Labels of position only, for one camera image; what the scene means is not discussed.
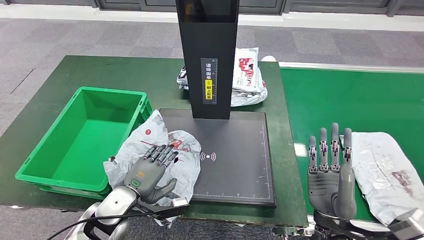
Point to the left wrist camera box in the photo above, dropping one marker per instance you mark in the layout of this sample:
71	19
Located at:
180	202

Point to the black and white parcel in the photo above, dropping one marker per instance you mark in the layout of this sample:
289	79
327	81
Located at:
182	78

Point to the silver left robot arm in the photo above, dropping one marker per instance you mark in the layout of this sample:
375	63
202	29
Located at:
116	202

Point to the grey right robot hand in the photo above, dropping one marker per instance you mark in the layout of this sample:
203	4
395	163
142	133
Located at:
323	192

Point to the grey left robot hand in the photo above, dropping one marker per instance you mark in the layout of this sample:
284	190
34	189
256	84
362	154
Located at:
145	175

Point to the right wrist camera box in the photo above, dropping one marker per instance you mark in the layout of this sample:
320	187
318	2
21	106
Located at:
407	227

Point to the white parcel bag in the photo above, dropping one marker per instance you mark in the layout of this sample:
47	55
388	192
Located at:
185	165

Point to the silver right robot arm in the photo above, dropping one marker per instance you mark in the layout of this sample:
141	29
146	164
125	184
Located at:
331	228

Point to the black yellow ruler label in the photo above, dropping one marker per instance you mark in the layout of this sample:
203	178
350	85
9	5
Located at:
209	69

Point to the dark metal window frame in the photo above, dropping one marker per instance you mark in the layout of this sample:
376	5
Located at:
132	3

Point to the flat white parcel, red print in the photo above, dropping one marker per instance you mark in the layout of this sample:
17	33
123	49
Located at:
246	78

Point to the grey parcel bag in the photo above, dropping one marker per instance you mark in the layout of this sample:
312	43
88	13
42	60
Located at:
250	98
381	172

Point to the green plastic crate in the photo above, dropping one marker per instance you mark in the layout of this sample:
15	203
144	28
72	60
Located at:
76	149

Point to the black inbound scanning machine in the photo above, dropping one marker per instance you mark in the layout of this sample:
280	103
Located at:
238	159

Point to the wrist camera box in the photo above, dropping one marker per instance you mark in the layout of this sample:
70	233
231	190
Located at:
407	227
180	202

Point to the crumpled grey parcel bag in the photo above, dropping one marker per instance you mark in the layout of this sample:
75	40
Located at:
250	98

